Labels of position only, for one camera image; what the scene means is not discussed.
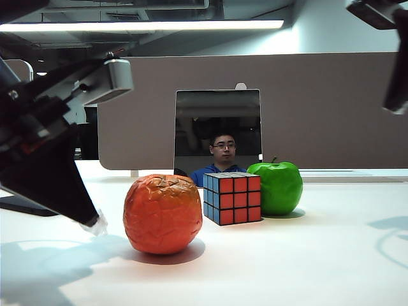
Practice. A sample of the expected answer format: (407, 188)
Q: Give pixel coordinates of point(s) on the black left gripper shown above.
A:
(35, 118)

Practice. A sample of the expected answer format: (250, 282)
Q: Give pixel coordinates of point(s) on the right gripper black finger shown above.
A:
(398, 63)

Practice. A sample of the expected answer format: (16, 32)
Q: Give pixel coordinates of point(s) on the wrinkled orange toy fruit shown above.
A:
(162, 213)

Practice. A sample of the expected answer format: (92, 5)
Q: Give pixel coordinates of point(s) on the green toy apple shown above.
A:
(280, 188)

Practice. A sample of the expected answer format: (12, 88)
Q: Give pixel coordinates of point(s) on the Rubik's cube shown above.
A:
(232, 199)

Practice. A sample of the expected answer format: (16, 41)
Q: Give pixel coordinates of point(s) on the black smartphone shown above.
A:
(28, 207)

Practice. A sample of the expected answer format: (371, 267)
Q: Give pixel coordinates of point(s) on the white partition foot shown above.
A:
(135, 173)

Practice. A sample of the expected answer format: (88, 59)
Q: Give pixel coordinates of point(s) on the wide brown desk partition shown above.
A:
(318, 111)

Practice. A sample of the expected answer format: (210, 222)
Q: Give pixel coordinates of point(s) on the short ceiling light strip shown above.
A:
(41, 73)

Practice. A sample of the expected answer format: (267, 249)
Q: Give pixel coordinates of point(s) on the narrow brown desk partition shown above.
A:
(22, 68)

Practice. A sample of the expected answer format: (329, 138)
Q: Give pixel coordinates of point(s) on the white round hook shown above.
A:
(241, 86)

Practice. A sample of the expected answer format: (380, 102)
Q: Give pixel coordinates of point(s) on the long ceiling light strip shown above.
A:
(143, 26)

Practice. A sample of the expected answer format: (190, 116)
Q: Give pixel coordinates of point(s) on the black monitor screen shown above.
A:
(218, 111)

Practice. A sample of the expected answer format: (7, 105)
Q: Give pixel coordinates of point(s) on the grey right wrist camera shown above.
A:
(373, 12)

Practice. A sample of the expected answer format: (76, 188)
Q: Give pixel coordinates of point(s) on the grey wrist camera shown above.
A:
(119, 76)
(373, 12)

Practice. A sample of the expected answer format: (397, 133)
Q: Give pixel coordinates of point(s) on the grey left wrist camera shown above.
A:
(119, 76)

